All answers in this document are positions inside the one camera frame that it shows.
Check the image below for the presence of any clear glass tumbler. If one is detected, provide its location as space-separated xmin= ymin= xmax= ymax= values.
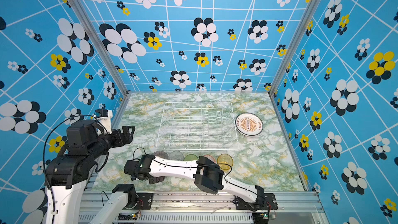
xmin=169 ymin=150 xmax=184 ymax=161

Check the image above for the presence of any green glass tumbler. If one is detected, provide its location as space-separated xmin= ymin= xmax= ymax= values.
xmin=183 ymin=154 xmax=199 ymax=161

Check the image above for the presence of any pink glass tumbler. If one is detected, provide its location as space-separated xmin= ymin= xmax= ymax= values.
xmin=204 ymin=155 xmax=216 ymax=163

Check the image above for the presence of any yellow glass tumbler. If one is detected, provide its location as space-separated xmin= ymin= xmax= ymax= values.
xmin=217 ymin=153 xmax=234 ymax=171

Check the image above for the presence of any white plate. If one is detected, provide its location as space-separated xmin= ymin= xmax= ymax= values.
xmin=235 ymin=113 xmax=263 ymax=136

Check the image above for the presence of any striped ceramic bowl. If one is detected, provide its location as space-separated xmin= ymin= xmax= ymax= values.
xmin=152 ymin=151 xmax=169 ymax=160

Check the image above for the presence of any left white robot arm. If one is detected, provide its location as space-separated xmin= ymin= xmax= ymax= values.
xmin=45 ymin=120 xmax=135 ymax=224

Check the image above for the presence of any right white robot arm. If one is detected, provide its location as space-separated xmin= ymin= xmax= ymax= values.
xmin=124 ymin=155 xmax=269 ymax=212

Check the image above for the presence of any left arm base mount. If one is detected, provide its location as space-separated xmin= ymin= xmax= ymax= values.
xmin=124 ymin=192 xmax=154 ymax=210

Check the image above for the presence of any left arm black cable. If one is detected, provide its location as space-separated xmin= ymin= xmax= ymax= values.
xmin=42 ymin=114 xmax=103 ymax=218

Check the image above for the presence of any white wire dish rack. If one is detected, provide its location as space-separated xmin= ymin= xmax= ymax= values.
xmin=155 ymin=102 xmax=239 ymax=151

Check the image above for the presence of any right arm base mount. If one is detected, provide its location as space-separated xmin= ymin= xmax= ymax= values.
xmin=232 ymin=193 xmax=278 ymax=212

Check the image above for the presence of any aluminium front rail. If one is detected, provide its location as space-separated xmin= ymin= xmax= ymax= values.
xmin=58 ymin=191 xmax=330 ymax=224

